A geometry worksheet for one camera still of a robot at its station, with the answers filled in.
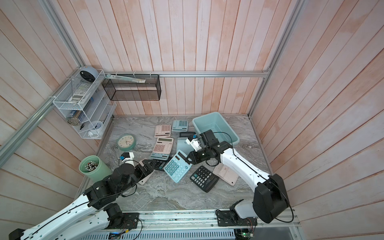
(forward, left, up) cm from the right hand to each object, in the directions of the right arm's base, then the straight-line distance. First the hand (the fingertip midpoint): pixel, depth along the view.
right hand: (187, 158), depth 79 cm
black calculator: (-6, -10, -14) cm, 18 cm away
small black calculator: (+1, +17, -9) cm, 19 cm away
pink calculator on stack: (+15, +17, -11) cm, 25 cm away
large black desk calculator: (+27, +2, -13) cm, 30 cm away
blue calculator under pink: (+7, +16, -11) cm, 21 cm away
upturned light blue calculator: (+18, +5, -16) cm, 25 cm away
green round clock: (+18, +43, -11) cm, 48 cm away
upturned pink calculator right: (-2, -23, -14) cm, 27 cm away
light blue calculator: (-4, +5, -1) cm, 6 cm away
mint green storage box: (+36, -20, -10) cm, 43 cm away
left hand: (-6, +18, +3) cm, 19 cm away
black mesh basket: (+48, +50, +10) cm, 70 cm away
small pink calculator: (+30, +19, -13) cm, 38 cm away
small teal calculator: (+35, +7, -13) cm, 38 cm away
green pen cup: (-8, +47, +2) cm, 48 cm away
